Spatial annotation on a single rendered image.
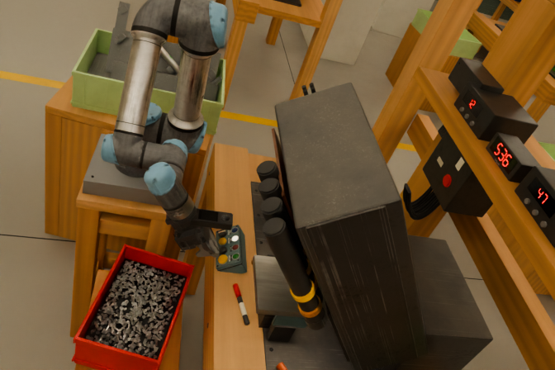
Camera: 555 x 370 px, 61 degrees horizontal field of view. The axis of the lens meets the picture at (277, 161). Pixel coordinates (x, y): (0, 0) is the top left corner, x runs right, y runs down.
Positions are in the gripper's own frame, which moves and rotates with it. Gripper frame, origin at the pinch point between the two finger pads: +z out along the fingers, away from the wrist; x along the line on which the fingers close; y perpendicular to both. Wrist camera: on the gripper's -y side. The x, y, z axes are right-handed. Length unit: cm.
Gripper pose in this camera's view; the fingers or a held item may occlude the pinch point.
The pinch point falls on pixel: (218, 252)
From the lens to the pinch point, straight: 143.9
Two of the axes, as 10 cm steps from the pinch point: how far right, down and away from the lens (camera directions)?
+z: 3.1, 7.1, 6.3
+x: 1.0, 6.4, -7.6
